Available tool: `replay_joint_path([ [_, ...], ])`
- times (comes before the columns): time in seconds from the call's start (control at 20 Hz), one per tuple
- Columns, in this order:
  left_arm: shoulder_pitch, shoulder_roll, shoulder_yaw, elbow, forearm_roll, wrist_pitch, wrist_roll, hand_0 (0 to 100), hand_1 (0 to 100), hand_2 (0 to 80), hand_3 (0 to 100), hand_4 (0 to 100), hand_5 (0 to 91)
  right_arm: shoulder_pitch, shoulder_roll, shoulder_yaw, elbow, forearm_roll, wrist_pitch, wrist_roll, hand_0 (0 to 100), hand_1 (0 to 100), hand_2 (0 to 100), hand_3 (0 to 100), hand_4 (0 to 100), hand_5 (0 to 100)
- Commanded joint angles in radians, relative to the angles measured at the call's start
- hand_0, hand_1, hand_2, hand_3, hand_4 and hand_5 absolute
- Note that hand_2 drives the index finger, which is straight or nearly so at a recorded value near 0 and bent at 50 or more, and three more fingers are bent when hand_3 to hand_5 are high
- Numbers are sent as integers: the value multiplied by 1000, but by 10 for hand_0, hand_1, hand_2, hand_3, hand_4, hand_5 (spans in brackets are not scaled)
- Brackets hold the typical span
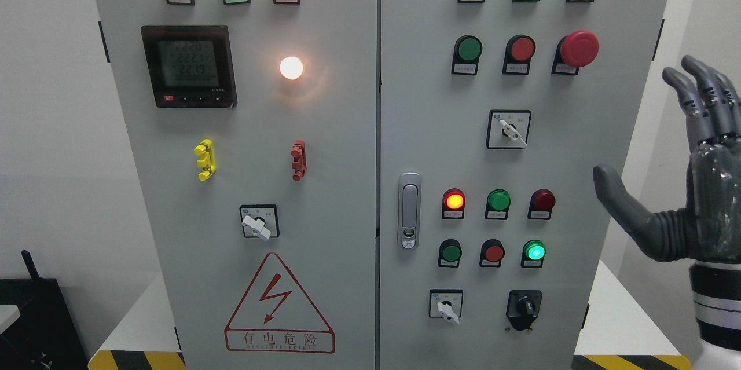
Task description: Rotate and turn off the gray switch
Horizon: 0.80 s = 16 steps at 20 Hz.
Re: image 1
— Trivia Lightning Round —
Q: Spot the gray robotic hand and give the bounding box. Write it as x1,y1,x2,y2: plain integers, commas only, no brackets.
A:
593,55,740,264

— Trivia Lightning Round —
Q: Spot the gray rotary switch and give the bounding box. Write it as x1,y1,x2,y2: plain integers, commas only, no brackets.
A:
485,109,532,150
428,288,463,325

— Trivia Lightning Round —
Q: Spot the white platform with hazard stripes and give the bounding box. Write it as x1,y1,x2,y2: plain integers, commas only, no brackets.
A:
89,263,692,369

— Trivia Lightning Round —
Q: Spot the dark red indicator light middle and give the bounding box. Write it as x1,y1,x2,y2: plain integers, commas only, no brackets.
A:
527,188,556,220

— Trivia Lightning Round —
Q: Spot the lit green push button lower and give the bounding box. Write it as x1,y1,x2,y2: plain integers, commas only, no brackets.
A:
520,240,547,268

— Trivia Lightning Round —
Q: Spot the green indicator light middle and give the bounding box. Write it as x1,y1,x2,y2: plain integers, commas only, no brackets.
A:
485,189,512,220

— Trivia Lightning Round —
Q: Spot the red push button lower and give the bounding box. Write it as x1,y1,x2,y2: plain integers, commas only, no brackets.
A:
479,240,505,268

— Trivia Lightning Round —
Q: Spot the red push button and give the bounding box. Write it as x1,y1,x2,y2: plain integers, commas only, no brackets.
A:
479,240,505,268
502,35,535,75

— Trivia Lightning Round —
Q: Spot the red emergency stop mushroom button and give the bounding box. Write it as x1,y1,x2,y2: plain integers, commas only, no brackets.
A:
551,30,600,75

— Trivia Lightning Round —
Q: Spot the gray right cabinet door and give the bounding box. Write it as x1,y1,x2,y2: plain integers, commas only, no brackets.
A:
379,0,666,369

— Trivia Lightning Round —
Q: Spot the gray cabinet door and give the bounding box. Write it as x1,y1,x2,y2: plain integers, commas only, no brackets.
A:
379,0,666,369
96,0,377,369

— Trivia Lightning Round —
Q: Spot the lit red-orange indicator middle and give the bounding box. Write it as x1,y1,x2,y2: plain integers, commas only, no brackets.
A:
441,188,466,219

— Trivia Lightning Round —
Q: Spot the red push button upper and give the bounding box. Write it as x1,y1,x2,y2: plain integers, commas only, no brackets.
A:
502,35,535,75

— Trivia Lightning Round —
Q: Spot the green push button upper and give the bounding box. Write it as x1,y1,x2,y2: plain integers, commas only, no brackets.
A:
452,35,483,75

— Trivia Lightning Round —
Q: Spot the red terminal connector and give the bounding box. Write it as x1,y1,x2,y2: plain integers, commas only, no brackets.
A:
291,140,307,182

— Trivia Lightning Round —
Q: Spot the red electric hazard warning sticker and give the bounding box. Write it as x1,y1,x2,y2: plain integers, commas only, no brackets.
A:
224,253,335,354

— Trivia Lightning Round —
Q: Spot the white glowing indicator light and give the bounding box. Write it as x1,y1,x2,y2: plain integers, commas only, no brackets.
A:
280,56,305,80

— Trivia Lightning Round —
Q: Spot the gray left cabinet door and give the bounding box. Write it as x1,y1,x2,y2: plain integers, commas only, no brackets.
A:
96,0,377,369

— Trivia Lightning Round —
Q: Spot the yellow terminal connector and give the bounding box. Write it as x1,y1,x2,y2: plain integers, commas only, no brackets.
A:
193,138,217,182

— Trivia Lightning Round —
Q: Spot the black digital power meter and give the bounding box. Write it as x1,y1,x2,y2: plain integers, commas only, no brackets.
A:
141,25,237,108

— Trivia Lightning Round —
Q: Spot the black box with antenna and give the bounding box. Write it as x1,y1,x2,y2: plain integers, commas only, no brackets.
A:
1,250,88,369

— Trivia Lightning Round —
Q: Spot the black rotary switch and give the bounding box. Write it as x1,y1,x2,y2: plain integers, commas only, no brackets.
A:
506,290,542,331

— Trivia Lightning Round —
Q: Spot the silver cabinet door handle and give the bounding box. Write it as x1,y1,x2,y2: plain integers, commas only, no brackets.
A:
397,172,421,250

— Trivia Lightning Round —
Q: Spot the gray rotary switch left door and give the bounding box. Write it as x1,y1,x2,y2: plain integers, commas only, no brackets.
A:
239,204,280,241

